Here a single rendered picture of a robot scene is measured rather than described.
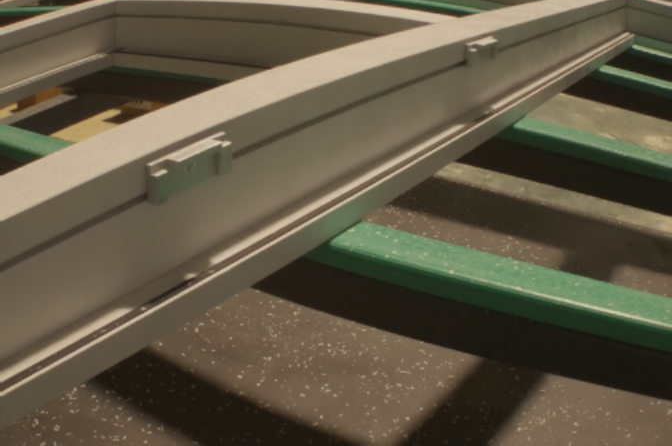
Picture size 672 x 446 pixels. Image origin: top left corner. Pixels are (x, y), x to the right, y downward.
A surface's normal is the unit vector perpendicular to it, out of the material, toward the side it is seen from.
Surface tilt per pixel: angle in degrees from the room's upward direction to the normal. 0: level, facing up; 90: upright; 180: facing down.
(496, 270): 0
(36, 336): 90
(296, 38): 90
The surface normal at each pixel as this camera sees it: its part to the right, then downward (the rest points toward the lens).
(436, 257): 0.00, -0.93
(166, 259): 0.82, 0.22
